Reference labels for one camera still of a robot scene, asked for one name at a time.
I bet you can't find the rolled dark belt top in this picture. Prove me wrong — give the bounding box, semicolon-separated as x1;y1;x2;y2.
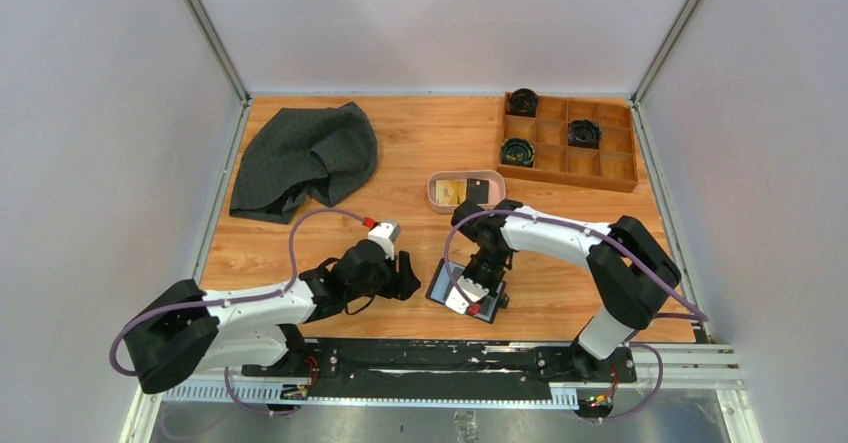
506;88;540;118

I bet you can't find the pink oval plastic tray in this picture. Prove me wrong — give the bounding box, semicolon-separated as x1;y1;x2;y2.
426;170;507;214

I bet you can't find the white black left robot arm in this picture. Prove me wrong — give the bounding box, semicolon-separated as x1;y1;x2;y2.
118;240;421;394

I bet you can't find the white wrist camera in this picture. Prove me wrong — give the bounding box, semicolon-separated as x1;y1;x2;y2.
444;277;489;314
367;220;401;260

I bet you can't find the dark green dotted cloth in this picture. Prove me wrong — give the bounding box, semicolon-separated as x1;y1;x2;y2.
229;102;378;224

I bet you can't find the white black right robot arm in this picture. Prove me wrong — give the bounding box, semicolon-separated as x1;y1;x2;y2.
427;200;682;381

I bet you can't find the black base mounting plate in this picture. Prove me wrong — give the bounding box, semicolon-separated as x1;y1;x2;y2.
238;338;637;401

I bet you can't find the black VIP credit card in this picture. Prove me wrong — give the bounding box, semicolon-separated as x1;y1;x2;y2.
465;178;490;205

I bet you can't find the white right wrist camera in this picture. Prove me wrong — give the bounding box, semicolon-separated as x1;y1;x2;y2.
444;277;489;314

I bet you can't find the aluminium frame rail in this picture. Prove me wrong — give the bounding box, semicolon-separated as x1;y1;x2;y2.
122;338;762;442

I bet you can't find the wooden compartment organizer box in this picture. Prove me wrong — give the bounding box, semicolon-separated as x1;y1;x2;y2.
495;88;639;193

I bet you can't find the gold credit card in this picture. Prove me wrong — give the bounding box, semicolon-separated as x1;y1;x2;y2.
434;179;466;206

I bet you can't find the black leather card holder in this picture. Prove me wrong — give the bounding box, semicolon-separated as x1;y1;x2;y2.
426;259;509;323

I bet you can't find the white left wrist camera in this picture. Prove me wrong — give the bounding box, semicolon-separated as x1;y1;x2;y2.
367;220;401;260

